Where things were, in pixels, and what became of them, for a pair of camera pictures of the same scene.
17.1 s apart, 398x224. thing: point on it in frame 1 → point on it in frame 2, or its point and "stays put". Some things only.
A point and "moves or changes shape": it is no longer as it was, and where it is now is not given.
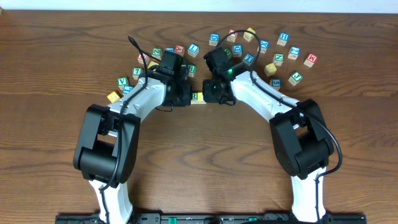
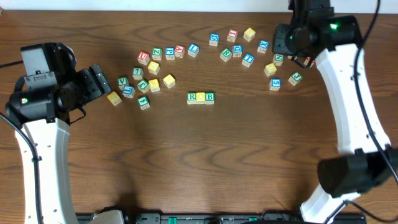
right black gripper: (208, 96) → (282, 45)
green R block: (194, 96) stays put
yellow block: (152, 63) stays put
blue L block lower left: (127, 89) stays put
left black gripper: (184, 94) → (99, 80)
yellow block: (270, 69) stays put
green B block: (192, 68) moves or changes shape
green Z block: (157, 52) stays put
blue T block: (249, 58) stays put
